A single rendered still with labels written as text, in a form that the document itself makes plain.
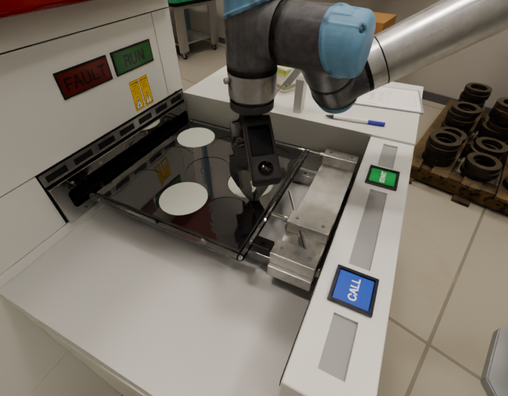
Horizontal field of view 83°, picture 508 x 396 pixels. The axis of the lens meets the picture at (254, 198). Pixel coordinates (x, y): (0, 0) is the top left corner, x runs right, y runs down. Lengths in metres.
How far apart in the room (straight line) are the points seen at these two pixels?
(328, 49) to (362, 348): 0.34
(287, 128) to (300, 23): 0.42
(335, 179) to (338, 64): 0.37
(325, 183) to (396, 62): 0.30
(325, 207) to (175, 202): 0.31
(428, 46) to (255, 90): 0.25
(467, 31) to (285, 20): 0.25
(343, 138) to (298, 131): 0.11
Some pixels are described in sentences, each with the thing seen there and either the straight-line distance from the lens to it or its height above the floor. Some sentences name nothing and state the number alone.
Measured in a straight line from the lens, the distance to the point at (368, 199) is 0.55.
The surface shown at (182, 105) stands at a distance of 0.90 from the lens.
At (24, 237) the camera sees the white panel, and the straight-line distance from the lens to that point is 0.70.
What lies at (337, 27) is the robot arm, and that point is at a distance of 0.37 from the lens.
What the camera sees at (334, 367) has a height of 0.96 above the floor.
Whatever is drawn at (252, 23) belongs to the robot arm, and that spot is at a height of 1.23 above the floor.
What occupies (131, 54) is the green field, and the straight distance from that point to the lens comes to 0.76.
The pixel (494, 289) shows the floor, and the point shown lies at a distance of 1.92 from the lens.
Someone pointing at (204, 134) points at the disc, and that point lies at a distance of 0.81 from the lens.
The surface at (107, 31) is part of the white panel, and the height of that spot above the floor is 1.16.
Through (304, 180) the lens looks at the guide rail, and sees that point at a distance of 0.75.
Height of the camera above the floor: 1.31
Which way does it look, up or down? 43 degrees down
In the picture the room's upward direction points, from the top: straight up
